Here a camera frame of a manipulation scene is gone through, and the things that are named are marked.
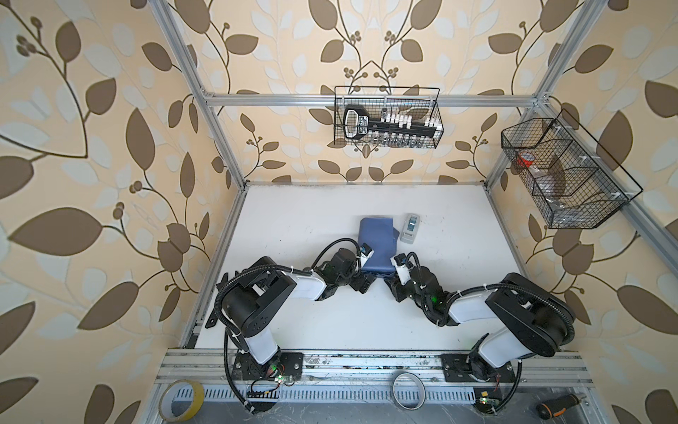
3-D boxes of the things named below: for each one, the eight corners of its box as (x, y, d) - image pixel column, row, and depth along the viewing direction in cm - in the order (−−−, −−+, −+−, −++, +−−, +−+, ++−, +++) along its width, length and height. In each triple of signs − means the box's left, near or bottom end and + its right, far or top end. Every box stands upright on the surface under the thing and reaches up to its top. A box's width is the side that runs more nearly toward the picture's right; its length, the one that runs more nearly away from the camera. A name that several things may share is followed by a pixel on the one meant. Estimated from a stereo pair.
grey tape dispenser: (399, 242, 103) (401, 235, 100) (404, 218, 111) (405, 211, 108) (415, 245, 102) (417, 239, 99) (419, 221, 110) (421, 215, 106)
